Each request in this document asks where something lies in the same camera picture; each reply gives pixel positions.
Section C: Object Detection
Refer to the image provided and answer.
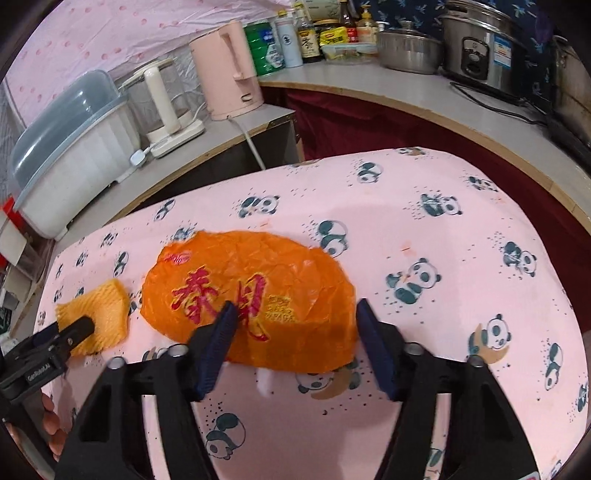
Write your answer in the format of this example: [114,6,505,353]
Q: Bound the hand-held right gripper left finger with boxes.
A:
[55,305,238,480]

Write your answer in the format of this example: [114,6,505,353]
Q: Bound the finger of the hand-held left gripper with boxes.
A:
[28,315,96,356]

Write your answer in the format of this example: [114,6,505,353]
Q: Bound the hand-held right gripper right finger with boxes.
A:
[355,298,536,480]

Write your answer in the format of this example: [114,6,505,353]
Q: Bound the orange foam fruit net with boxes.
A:
[55,279,131,357]

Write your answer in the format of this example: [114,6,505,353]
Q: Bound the orange bag with red characters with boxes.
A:
[141,229,358,372]

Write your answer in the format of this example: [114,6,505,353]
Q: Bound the person's left hand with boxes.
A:
[39,391,68,462]

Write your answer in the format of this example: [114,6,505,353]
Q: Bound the pink panda tablecloth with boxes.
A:
[34,147,587,480]

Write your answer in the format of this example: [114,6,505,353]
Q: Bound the white dish rack clear lid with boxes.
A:
[7,69,141,239]

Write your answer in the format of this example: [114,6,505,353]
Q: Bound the glass electric kettle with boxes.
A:
[121,58,206,158]

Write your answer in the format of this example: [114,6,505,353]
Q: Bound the pink electric kettle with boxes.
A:
[189,21,264,121]

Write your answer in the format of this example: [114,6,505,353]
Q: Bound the black induction cooker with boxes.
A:
[545,115,591,162]

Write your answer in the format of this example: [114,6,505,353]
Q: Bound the steel pot with lid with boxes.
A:
[376,21,446,75]

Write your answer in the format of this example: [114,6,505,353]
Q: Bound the pink dotted curtain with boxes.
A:
[0,0,301,134]

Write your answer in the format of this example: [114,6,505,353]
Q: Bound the green can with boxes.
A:
[244,22,284,77]

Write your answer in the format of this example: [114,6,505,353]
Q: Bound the clear container yellow packets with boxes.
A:
[318,25,379,63]

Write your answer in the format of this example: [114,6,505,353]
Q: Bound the steel rice cooker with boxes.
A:
[436,0,532,97]

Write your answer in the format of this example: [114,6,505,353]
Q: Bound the white bottle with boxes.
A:
[274,10,304,69]

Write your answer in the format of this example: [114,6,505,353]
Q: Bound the dark soy sauce bottle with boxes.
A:
[293,2,324,64]

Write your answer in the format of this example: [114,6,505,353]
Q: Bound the yellow oil bottle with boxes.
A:
[355,6,379,43]

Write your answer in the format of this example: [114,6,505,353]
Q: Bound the large steel stockpot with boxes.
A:
[551,34,591,130]

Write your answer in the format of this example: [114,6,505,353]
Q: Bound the dark bottle red label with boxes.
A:
[339,0,360,42]

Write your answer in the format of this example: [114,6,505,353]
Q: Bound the white cardboard box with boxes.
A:
[302,0,342,21]

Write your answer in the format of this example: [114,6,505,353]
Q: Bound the white power cable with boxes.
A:
[228,117,266,171]

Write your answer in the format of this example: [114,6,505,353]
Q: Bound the black power cable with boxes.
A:
[450,80,591,153]

